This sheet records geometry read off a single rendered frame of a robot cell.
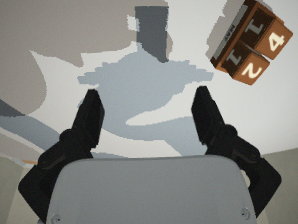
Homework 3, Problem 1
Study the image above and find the brown wooden digit cube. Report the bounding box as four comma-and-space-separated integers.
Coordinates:
222, 40, 270, 85
239, 10, 293, 60

